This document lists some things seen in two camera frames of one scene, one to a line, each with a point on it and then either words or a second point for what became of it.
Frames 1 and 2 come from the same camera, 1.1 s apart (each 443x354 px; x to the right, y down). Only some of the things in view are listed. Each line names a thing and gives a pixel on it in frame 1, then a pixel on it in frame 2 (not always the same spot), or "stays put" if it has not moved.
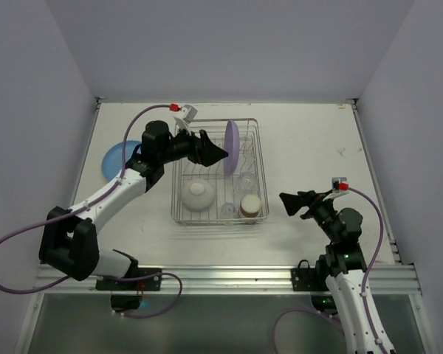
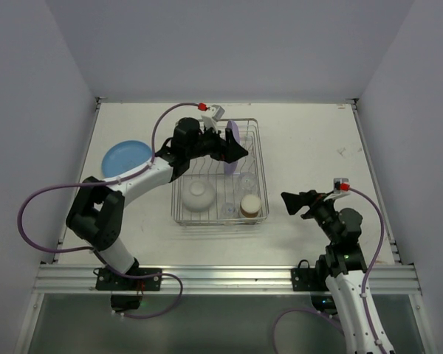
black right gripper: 308,205 stays put
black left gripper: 197,147 to 221,146
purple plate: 232,146 stays put
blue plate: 111,161 stays put
